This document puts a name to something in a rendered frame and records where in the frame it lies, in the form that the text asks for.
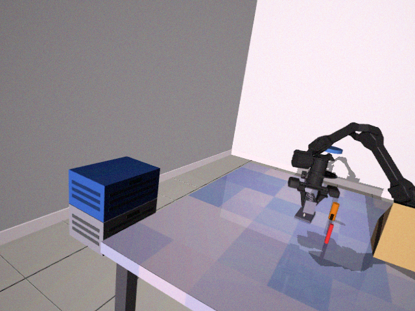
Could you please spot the orange cylindrical peg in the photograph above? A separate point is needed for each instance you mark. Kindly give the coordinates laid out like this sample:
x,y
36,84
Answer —
x,y
333,211

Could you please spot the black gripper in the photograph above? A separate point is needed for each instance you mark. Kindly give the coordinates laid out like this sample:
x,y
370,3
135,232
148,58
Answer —
x,y
314,181

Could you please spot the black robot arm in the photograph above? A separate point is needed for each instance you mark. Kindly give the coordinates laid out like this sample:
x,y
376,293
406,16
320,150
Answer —
x,y
401,190

